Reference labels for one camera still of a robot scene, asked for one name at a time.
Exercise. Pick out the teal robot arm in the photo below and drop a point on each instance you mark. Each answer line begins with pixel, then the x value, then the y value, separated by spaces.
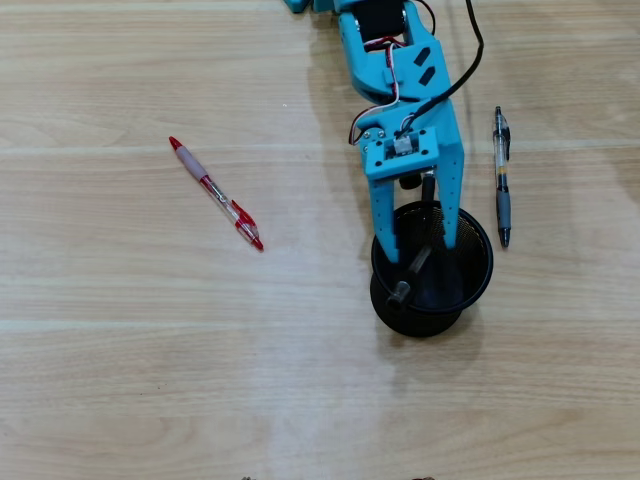
pixel 370 70

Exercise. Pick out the teal robot base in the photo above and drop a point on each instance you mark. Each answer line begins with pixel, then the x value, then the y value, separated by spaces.
pixel 297 5

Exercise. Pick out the short black pen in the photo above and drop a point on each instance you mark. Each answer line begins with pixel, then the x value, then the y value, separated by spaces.
pixel 402 292

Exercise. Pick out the clear pen gray grip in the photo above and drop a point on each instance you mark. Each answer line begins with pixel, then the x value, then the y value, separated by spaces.
pixel 503 205

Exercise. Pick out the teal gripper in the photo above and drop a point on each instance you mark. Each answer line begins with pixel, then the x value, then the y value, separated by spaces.
pixel 451 167

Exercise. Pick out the black mesh pen holder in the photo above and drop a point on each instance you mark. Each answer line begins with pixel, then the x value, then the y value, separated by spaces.
pixel 430 325

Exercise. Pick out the red clear pen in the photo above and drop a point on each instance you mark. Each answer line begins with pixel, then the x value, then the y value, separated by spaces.
pixel 192 165

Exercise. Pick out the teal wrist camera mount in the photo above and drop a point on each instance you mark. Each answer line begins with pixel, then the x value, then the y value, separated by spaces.
pixel 425 150

